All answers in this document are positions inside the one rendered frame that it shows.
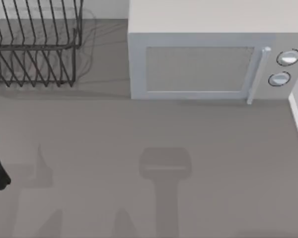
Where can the microwave oven door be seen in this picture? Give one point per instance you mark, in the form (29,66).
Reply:
(198,69)

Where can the pale microwave oven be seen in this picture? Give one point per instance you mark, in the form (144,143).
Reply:
(201,22)

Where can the small microwave knob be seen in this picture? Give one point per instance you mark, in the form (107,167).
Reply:
(278,78)

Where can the large microwave knob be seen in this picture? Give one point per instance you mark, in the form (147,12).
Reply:
(287,57)

